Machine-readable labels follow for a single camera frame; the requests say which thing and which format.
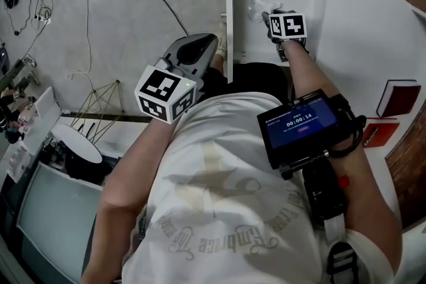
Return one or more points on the dark red hardcover book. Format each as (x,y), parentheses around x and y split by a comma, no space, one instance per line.
(401,98)

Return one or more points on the person's left forearm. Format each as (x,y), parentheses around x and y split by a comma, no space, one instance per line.
(139,159)

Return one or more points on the person's black shorts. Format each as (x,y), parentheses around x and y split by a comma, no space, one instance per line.
(253,76)

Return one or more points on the person in white shirt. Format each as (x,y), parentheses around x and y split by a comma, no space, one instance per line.
(226,203)

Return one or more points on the grey framed glass panel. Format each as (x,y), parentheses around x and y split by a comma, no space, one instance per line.
(56,216)

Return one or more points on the white cardboard box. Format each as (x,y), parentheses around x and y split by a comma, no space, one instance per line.
(30,136)

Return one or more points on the deep white drawer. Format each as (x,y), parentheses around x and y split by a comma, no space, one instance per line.
(253,43)

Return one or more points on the white power strip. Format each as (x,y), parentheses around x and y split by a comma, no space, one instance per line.
(43,18)

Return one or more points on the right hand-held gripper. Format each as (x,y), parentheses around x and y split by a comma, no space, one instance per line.
(289,26)

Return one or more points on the person's right forearm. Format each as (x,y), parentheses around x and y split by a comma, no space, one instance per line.
(309,73)

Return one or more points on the bright red hardcover book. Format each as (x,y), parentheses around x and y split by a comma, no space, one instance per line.
(379,134)

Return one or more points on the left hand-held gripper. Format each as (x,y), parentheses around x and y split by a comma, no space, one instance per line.
(164,93)

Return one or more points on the person's white shoe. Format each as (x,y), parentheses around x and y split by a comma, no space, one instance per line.
(221,40)

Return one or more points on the white desk with hutch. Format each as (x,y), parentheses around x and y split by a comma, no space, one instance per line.
(349,43)

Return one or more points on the clear plastic bag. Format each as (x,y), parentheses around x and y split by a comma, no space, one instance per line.
(258,8)

